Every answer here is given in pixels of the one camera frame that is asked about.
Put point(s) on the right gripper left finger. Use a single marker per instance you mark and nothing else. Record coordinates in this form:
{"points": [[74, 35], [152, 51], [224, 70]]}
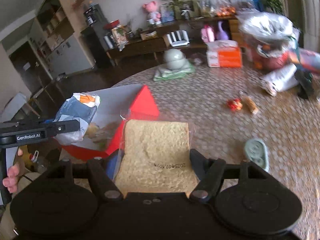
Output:
{"points": [[100, 178]]}

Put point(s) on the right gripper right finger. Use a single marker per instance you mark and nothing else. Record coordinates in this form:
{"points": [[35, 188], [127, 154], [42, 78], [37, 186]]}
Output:
{"points": [[210, 173]]}

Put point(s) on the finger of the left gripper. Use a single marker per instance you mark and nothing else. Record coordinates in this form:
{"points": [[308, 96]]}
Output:
{"points": [[54, 128]]}

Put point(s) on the white green plastic bag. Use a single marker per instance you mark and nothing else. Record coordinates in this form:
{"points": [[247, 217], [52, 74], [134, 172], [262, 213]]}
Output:
{"points": [[81, 107]]}

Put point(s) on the packaged bread slice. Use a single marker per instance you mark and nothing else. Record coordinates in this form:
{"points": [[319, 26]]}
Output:
{"points": [[156, 158]]}

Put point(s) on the red dragon toy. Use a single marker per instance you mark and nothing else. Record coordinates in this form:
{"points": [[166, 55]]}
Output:
{"points": [[235, 104]]}

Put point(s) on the biscuit snack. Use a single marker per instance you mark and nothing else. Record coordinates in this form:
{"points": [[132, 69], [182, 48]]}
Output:
{"points": [[248, 101]]}

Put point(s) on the cartoon face plush pouch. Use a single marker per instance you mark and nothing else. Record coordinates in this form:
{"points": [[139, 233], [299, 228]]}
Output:
{"points": [[268, 87]]}

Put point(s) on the person left hand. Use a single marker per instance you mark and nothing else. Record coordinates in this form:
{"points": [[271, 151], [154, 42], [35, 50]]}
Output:
{"points": [[14, 173]]}

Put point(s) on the red cardboard box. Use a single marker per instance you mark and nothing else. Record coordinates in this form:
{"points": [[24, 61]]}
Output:
{"points": [[135, 100]]}

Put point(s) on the green plastic case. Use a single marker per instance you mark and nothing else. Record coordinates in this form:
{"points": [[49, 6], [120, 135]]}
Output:
{"points": [[256, 151]]}

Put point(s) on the lace patterned tablecloth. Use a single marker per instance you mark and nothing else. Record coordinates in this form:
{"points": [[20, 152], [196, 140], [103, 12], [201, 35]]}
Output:
{"points": [[287, 124]]}

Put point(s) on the folded green white cloth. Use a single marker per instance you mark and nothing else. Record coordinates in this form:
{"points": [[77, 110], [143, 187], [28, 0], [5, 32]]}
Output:
{"points": [[162, 73]]}

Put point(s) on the orange white tissue box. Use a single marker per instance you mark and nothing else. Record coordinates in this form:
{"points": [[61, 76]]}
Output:
{"points": [[224, 54]]}

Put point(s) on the black cabinet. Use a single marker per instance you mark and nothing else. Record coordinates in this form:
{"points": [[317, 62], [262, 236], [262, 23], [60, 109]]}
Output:
{"points": [[94, 35]]}

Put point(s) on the white padded envelope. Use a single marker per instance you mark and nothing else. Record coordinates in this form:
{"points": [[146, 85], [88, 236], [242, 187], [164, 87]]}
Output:
{"points": [[282, 78]]}

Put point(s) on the black folding umbrella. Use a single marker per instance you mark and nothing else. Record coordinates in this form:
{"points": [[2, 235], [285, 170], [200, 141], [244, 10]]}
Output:
{"points": [[304, 79]]}

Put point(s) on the white wifi router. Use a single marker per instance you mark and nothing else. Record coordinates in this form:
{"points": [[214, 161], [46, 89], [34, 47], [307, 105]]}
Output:
{"points": [[178, 38]]}

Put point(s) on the wooden tv console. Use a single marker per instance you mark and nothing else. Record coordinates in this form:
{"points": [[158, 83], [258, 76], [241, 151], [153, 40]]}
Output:
{"points": [[188, 33]]}

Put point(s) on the purple vase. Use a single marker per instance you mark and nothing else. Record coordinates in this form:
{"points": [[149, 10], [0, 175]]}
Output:
{"points": [[221, 34]]}

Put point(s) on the plastic bag of fruit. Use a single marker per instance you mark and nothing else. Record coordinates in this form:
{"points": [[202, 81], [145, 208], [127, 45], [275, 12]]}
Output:
{"points": [[268, 38]]}

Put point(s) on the colourful book stack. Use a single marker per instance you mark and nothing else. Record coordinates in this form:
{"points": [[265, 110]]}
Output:
{"points": [[309, 60]]}

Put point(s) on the pink pig plush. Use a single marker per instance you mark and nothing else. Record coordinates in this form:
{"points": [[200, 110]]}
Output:
{"points": [[154, 17]]}

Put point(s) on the clear bag of oranges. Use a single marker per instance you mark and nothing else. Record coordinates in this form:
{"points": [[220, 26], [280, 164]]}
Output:
{"points": [[219, 8]]}

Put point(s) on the wooden photo frame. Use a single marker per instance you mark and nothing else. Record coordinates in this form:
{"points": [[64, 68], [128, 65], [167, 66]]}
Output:
{"points": [[186, 9]]}

